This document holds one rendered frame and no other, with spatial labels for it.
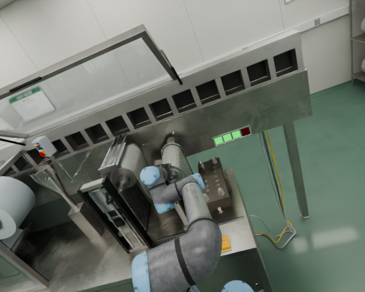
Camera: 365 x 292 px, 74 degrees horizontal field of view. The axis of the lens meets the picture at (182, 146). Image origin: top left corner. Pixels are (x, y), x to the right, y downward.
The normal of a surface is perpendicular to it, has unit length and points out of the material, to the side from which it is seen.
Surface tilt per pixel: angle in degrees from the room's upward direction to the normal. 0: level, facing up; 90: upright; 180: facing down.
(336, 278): 0
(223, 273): 90
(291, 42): 90
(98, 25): 90
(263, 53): 90
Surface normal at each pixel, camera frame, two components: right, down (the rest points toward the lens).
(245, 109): 0.01, 0.51
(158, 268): -0.21, -0.42
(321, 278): -0.36, -0.80
